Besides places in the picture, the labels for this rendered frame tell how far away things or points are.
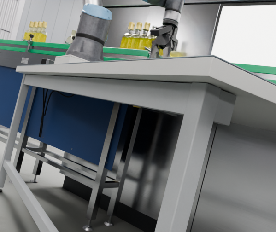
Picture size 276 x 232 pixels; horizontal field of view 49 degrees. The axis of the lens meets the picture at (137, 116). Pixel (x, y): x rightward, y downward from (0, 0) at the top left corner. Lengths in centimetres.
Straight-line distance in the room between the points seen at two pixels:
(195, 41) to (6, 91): 142
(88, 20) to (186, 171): 81
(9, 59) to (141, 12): 104
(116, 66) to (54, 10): 423
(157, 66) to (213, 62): 14
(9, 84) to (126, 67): 177
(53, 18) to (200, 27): 344
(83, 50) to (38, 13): 373
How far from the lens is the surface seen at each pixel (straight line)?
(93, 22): 119
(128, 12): 212
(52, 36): 488
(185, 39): 176
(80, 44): 118
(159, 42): 139
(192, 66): 51
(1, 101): 245
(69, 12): 501
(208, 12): 176
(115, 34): 213
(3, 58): 252
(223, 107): 58
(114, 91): 81
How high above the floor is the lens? 63
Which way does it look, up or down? level
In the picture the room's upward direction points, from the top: 14 degrees clockwise
